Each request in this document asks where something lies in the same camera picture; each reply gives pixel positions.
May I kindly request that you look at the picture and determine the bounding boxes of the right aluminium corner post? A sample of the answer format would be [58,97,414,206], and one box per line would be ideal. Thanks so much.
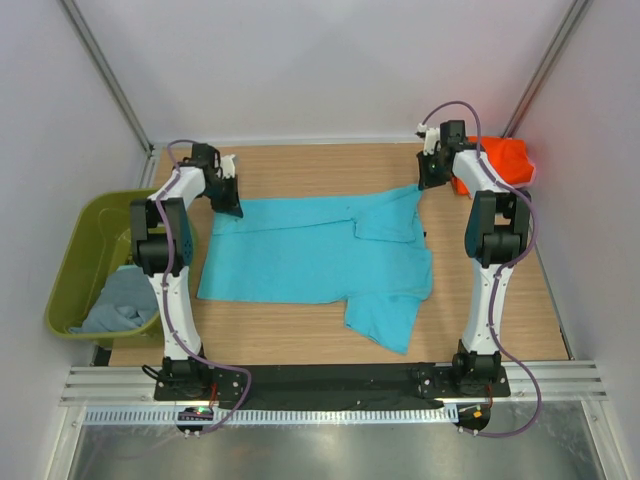
[501,0,593,138]

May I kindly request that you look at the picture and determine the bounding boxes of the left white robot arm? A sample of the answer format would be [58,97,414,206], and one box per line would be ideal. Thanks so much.
[130,141,243,400]

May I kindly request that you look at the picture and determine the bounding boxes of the teal t shirt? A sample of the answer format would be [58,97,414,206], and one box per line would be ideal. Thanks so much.
[197,185,434,354]

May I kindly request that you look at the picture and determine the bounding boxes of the aluminium frame rail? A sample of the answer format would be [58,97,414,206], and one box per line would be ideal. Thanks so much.
[60,361,607,411]

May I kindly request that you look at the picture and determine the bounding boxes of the white slotted cable duct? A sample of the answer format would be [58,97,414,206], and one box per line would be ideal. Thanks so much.
[83,405,459,427]

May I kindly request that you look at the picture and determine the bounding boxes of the folded orange t shirt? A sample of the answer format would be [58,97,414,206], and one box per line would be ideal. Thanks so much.
[452,137,536,198]

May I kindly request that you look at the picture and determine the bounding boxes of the grey blue t shirt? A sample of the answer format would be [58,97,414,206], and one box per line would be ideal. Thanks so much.
[69,265,158,334]

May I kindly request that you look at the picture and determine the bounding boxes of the aluminium corner post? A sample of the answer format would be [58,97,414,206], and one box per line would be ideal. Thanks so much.
[58,0,154,157]
[501,0,593,138]

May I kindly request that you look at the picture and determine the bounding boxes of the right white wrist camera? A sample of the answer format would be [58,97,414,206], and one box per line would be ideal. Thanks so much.
[416,123,440,155]

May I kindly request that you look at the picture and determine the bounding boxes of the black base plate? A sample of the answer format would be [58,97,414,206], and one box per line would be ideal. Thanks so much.
[154,363,511,411]

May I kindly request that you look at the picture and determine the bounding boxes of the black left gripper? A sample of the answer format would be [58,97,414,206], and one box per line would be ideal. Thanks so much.
[201,174,243,218]

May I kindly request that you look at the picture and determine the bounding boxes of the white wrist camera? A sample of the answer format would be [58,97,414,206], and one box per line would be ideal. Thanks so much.
[219,154,237,180]
[416,123,440,155]

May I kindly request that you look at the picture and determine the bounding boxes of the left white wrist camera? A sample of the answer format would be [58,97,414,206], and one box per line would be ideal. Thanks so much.
[219,154,237,180]

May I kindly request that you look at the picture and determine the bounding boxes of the olive green plastic bin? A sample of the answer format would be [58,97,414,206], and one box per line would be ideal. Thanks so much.
[45,189,164,348]

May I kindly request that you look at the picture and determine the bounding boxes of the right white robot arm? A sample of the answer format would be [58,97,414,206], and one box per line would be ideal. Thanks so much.
[417,120,530,396]

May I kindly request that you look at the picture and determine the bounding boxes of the left aluminium corner post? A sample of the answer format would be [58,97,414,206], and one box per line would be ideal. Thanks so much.
[58,0,154,157]

